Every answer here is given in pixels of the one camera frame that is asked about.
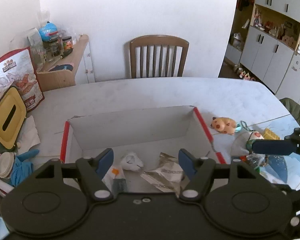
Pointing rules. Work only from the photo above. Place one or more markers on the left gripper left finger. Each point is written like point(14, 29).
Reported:
point(79, 181)

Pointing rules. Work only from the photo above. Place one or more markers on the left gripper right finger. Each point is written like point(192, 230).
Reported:
point(210, 181)

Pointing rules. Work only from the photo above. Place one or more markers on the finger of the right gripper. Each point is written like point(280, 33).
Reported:
point(274, 147)

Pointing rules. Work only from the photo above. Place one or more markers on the clear bag with orange item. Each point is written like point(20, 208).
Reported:
point(115, 180)

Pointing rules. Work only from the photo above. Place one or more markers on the green patterned pouch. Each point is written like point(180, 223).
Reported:
point(242, 149)

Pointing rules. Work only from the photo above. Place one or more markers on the silver foil packet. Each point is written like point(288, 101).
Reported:
point(167, 176)

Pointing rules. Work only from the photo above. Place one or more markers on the small white round object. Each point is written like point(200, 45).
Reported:
point(131, 162)

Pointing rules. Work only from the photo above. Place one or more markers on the yellow spotted plush toy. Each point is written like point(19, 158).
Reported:
point(224, 125)

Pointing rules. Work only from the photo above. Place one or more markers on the green upholstered chair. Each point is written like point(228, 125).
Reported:
point(293, 108)

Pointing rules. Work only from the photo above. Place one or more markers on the red and white cardboard box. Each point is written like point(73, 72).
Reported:
point(147, 132)

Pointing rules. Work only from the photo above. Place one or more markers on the blue rubber glove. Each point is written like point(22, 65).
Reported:
point(22, 168)

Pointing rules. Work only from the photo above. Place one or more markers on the white crumpled tissue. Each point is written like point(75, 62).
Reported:
point(28, 135)

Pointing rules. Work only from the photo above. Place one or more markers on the yellow lid tissue box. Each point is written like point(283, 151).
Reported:
point(12, 115)

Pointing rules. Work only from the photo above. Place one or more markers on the wooden side cabinet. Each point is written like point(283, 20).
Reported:
point(74, 69)

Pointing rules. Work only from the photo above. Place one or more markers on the white kitchen cabinets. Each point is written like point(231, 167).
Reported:
point(264, 45)

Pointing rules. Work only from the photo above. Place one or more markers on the red pet food bag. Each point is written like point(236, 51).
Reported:
point(17, 68)

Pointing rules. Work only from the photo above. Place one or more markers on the orange label jar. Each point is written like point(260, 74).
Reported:
point(67, 43)

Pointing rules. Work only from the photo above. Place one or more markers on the brown wooden chair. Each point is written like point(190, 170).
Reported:
point(157, 56)

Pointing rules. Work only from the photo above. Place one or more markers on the black handle screwdriver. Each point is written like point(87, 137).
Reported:
point(65, 54)

